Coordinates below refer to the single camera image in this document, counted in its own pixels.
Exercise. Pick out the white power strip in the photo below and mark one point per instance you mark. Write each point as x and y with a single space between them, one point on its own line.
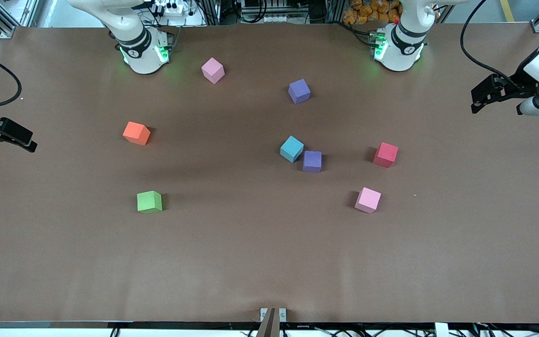
172 7

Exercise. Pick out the bag of orange items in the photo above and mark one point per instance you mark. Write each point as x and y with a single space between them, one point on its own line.
371 11

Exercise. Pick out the white tape piece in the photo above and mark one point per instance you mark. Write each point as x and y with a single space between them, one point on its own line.
441 329

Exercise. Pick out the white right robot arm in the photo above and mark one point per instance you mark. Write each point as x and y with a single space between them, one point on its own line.
143 51

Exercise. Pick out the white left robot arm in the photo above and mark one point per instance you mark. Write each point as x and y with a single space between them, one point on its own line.
398 51

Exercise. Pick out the cyan foam cube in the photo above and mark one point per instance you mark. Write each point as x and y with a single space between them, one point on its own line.
292 149

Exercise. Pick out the purple foam cube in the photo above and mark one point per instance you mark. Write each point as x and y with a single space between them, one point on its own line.
312 161
299 91

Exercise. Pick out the brown table mat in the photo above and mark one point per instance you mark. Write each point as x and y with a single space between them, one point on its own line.
269 257

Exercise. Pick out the mauve pink foam cube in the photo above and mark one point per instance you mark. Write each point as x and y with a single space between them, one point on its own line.
213 70

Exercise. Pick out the metal bracket with brown bar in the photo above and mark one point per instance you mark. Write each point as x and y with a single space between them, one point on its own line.
273 320

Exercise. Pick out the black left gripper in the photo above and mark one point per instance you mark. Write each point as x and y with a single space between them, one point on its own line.
518 85

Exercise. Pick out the light pink foam cube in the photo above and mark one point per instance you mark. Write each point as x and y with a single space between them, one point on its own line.
368 200

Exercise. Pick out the red foam cube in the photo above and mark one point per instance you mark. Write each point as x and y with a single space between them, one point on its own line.
385 154

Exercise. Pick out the orange foam cube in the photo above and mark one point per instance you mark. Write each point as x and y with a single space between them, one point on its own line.
136 133

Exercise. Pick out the green foam cube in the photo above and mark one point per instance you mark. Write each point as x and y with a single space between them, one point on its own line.
149 202

